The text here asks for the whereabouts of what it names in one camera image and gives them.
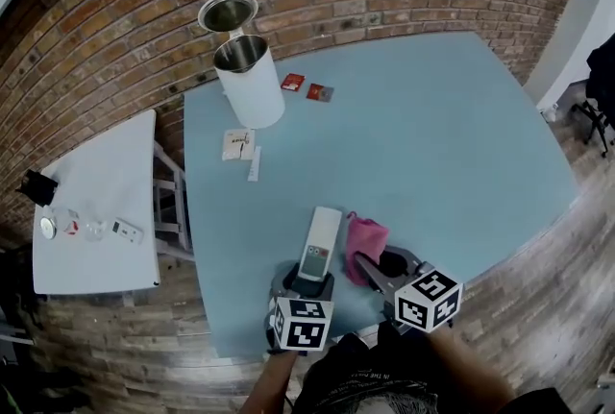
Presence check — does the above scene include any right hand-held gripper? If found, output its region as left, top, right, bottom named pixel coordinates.
left=354, top=244, right=464, bottom=336

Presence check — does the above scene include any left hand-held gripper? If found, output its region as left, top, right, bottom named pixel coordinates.
left=263, top=260, right=336, bottom=353

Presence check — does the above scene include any pink cloth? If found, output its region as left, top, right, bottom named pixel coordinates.
left=344, top=210, right=390, bottom=286

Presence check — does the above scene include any person's right forearm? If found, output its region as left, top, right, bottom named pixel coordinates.
left=422, top=328, right=516, bottom=414

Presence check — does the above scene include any person's left forearm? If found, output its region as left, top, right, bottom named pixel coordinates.
left=242, top=349, right=302, bottom=414

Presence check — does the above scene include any person's black printed t-shirt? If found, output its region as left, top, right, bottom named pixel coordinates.
left=287, top=323, right=585, bottom=414

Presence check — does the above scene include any white stick packet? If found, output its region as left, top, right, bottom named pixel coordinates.
left=246, top=145, right=263, bottom=183

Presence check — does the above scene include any white printed sachet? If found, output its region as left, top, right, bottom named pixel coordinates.
left=221, top=127, right=257, bottom=162

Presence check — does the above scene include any red and grey sachet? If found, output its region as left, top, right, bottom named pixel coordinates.
left=306, top=84, right=336, bottom=105

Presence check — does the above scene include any white electric kettle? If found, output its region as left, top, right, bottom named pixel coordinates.
left=197, top=0, right=287, bottom=132

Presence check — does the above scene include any clear plastic cup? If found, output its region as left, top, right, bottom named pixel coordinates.
left=85, top=219, right=109, bottom=244

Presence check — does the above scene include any white side table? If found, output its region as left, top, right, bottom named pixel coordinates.
left=32, top=109, right=194, bottom=296

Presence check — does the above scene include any black chair with jacket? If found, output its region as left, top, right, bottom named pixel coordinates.
left=571, top=33, right=615, bottom=158

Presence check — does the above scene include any black pouch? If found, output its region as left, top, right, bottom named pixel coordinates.
left=15, top=169, right=61, bottom=207

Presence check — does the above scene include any black office chair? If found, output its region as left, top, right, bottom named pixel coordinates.
left=0, top=246, right=44, bottom=334

